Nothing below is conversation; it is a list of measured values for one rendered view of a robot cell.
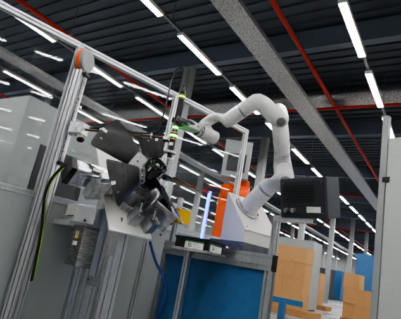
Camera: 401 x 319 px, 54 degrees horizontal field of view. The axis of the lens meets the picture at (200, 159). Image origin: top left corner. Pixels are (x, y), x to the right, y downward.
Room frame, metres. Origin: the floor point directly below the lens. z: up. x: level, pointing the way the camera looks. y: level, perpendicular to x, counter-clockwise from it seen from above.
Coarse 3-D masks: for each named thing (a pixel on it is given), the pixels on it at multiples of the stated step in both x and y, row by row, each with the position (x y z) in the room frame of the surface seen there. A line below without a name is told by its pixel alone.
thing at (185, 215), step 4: (176, 208) 2.55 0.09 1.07; (180, 208) 2.52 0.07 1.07; (180, 212) 2.52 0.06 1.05; (184, 212) 2.55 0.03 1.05; (188, 212) 2.57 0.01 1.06; (180, 216) 2.53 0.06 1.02; (184, 216) 2.55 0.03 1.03; (188, 216) 2.57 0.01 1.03; (176, 220) 2.53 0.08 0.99; (184, 220) 2.55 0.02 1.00; (188, 220) 2.57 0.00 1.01; (184, 224) 2.59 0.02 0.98; (188, 224) 2.58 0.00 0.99
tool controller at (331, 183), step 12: (288, 180) 1.85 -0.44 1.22; (300, 180) 1.80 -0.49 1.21; (312, 180) 1.75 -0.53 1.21; (324, 180) 1.70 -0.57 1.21; (336, 180) 1.75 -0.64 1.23; (288, 192) 1.86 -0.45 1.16; (300, 192) 1.81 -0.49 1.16; (312, 192) 1.76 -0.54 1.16; (324, 192) 1.71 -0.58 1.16; (336, 192) 1.75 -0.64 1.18; (288, 204) 1.87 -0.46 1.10; (300, 204) 1.82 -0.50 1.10; (312, 204) 1.77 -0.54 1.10; (324, 204) 1.72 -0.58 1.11; (336, 204) 1.76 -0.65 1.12; (288, 216) 1.89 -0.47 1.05; (300, 216) 1.83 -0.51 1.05; (312, 216) 1.78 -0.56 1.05; (324, 216) 1.73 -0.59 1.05; (336, 216) 1.76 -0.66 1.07
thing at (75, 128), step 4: (72, 124) 2.31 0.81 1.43; (76, 124) 2.30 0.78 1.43; (80, 124) 2.29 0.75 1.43; (84, 124) 2.30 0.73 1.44; (68, 128) 2.33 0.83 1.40; (72, 128) 2.30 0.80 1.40; (76, 128) 2.30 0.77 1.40; (80, 128) 2.29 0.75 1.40; (84, 128) 2.31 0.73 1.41; (88, 128) 2.35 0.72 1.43; (68, 132) 2.32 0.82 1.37; (72, 132) 2.31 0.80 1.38; (76, 132) 2.30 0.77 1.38; (80, 132) 2.29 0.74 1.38; (84, 132) 2.32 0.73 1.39; (84, 136) 2.35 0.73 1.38
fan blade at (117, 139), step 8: (112, 128) 2.04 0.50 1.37; (120, 128) 2.06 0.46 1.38; (96, 136) 2.00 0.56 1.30; (104, 136) 2.02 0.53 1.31; (112, 136) 2.03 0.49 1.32; (120, 136) 2.05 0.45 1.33; (128, 136) 2.06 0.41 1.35; (96, 144) 2.00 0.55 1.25; (104, 144) 2.02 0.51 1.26; (112, 144) 2.03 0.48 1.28; (120, 144) 2.04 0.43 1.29; (128, 144) 2.05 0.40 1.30; (104, 152) 2.02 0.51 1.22; (112, 152) 2.03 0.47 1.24; (120, 152) 2.05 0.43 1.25; (128, 152) 2.05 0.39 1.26; (136, 152) 2.06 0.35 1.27; (120, 160) 2.05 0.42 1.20; (128, 160) 2.06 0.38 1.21
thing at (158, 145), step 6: (144, 138) 2.32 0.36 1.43; (150, 138) 2.32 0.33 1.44; (144, 144) 2.28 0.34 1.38; (150, 144) 2.28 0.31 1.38; (156, 144) 2.27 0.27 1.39; (162, 144) 2.27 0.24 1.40; (144, 150) 2.25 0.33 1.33; (150, 150) 2.24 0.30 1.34; (156, 150) 2.23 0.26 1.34; (162, 150) 2.23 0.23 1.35; (150, 156) 2.19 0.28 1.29; (156, 156) 2.17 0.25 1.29
